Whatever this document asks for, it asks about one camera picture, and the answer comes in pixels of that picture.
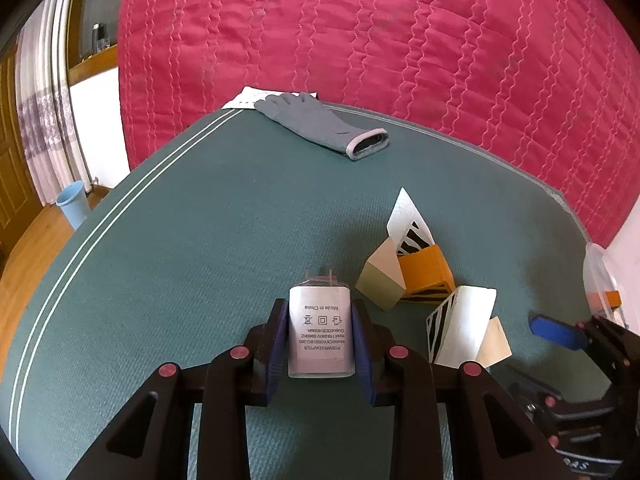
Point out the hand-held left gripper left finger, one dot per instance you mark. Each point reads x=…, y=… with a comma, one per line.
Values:
x=277, y=350

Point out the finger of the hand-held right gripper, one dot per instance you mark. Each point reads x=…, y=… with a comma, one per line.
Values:
x=575, y=407
x=555, y=332

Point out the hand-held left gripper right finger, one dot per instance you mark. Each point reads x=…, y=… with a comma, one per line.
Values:
x=362, y=355

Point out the white power adapter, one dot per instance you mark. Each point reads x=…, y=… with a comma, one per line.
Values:
x=320, y=330

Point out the thin beige wooden piece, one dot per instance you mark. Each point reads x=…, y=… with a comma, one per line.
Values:
x=495, y=345

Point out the beige block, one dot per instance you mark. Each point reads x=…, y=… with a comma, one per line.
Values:
x=377, y=285

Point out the clear plastic bowl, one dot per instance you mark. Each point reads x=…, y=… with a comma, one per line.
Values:
x=597, y=270

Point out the white rectangular zebra-striped block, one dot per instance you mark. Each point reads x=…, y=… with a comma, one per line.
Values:
x=465, y=320

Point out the orange zebra-striped block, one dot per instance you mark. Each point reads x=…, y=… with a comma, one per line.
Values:
x=425, y=270

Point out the white triangular zebra-striped block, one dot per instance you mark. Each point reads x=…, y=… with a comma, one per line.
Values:
x=405, y=215

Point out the plain orange block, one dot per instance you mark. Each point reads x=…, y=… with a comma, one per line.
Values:
x=612, y=300

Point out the green mat with white lines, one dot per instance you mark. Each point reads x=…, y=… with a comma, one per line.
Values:
x=175, y=235

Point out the grey knitted glove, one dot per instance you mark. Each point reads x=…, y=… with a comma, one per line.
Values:
x=310, y=120

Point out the light blue waste bin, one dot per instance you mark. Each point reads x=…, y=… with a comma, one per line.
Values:
x=74, y=207

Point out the white paper sheet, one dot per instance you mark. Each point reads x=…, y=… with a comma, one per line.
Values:
x=245, y=97

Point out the wooden door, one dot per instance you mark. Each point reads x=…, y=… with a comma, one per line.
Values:
x=15, y=170

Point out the red quilted blanket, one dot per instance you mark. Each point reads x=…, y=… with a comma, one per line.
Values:
x=350, y=35

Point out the white patterned curtain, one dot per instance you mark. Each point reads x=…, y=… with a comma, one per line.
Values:
x=45, y=110

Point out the clear glass cup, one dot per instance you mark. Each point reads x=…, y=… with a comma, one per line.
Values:
x=105, y=43

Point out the dark bottle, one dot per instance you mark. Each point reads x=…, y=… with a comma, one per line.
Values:
x=96, y=37

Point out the wooden shelf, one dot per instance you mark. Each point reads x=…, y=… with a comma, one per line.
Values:
x=80, y=20

